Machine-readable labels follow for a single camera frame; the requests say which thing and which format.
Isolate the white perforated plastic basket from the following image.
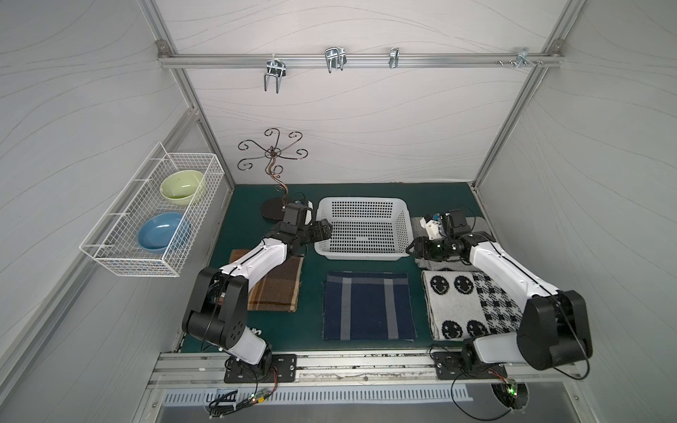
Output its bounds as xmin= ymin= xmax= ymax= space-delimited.
xmin=315 ymin=197 xmax=414 ymax=261

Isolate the white black smiley scarf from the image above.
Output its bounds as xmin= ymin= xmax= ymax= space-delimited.
xmin=421 ymin=271 xmax=522 ymax=341

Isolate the navy grey plaid scarf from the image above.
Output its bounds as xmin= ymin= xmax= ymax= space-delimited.
xmin=323 ymin=271 xmax=417 ymax=341

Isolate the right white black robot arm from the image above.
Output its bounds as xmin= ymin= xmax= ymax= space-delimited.
xmin=407 ymin=210 xmax=593 ymax=372

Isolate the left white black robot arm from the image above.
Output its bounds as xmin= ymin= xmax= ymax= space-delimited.
xmin=182 ymin=204 xmax=333 ymax=368

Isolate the brown plaid scarf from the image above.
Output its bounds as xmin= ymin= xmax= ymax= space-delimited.
xmin=248 ymin=257 xmax=304 ymax=313

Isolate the bronze scroll jewelry stand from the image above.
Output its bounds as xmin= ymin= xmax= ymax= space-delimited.
xmin=236 ymin=128 xmax=309 ymax=221

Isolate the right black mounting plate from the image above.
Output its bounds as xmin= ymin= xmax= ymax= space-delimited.
xmin=429 ymin=350 xmax=508 ymax=381

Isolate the black mounting plate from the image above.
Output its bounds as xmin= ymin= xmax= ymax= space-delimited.
xmin=429 ymin=350 xmax=508 ymax=381
xmin=223 ymin=354 xmax=297 ymax=384

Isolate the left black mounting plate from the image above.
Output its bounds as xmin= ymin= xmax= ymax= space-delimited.
xmin=223 ymin=354 xmax=297 ymax=384

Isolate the green ceramic bowl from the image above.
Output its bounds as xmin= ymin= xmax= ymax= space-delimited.
xmin=160 ymin=169 xmax=206 ymax=206

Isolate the round black floor port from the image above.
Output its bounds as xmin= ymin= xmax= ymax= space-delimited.
xmin=491 ymin=382 xmax=530 ymax=411

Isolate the blue ceramic bowl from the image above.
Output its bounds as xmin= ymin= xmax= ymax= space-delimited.
xmin=137 ymin=211 xmax=192 ymax=254

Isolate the double prong metal hook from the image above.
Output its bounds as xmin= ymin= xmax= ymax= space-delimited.
xmin=264 ymin=58 xmax=287 ymax=93

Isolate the looped metal hook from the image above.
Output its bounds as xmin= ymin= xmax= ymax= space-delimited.
xmin=324 ymin=47 xmax=347 ymax=73

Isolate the small flat metal hook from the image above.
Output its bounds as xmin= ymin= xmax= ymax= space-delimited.
xmin=389 ymin=48 xmax=400 ymax=69

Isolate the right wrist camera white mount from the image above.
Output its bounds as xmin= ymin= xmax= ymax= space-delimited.
xmin=421 ymin=213 xmax=444 ymax=241

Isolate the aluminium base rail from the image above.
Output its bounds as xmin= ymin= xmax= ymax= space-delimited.
xmin=146 ymin=346 xmax=583 ymax=391

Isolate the right base black cable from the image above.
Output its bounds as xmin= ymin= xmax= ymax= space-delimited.
xmin=449 ymin=369 xmax=522 ymax=421

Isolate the white wire wall basket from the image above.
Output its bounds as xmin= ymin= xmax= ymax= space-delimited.
xmin=79 ymin=144 xmax=225 ymax=278

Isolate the white slotted cable duct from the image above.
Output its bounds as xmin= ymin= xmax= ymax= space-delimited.
xmin=162 ymin=384 xmax=474 ymax=407

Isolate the left base cable bundle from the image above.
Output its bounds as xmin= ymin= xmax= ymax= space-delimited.
xmin=205 ymin=364 xmax=280 ymax=419

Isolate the aluminium top rail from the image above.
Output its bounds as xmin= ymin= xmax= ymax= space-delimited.
xmin=159 ymin=52 xmax=565 ymax=71

